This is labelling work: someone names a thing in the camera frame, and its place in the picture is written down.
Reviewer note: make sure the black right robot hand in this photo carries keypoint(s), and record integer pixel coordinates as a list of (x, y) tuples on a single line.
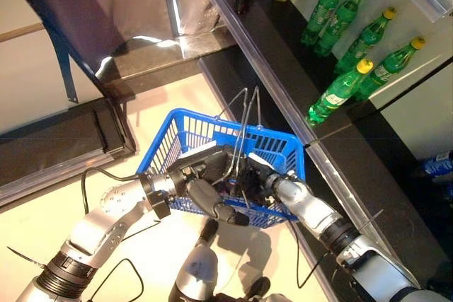
[(256, 180)]

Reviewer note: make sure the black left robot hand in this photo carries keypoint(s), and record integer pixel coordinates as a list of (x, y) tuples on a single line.
[(205, 192)]

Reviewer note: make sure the blue plastic shopping basket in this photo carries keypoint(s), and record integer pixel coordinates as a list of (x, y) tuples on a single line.
[(166, 139)]

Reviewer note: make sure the grey robot left leg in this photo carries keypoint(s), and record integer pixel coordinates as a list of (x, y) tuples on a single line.
[(196, 270)]

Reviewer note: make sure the green soda bottle yellow cap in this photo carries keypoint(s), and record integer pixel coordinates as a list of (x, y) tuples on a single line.
[(336, 95), (389, 66), (364, 42), (320, 12), (338, 24)]

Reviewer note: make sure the grey stone plinth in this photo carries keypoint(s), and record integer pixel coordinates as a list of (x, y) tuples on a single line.
[(159, 58)]

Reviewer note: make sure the beige shelving back panel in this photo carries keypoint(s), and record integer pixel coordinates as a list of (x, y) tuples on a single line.
[(24, 79)]

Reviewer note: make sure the black metal shelf bracket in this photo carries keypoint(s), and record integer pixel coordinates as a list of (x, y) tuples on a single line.
[(63, 61)]

